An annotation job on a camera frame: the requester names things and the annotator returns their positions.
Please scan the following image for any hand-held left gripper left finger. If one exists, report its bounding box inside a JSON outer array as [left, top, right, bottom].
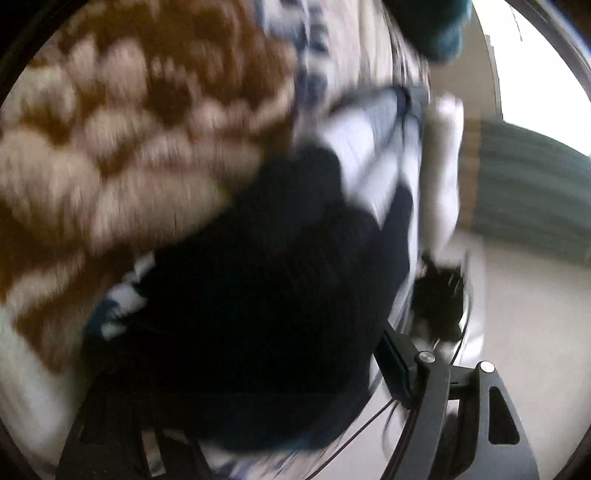
[[55, 383, 214, 480]]

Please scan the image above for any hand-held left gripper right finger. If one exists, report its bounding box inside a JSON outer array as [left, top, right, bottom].
[[374, 322, 540, 480]]

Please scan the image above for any striped blue knit sweater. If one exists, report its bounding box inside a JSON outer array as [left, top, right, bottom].
[[83, 85, 431, 464]]

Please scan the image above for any white folded garment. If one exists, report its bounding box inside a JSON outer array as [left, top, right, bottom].
[[421, 92, 465, 253]]

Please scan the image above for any wide grey-green curtain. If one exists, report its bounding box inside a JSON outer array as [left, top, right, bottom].
[[459, 117, 591, 267]]

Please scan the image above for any dark blue plush comforter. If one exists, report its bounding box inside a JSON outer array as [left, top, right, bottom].
[[383, 0, 470, 64]]

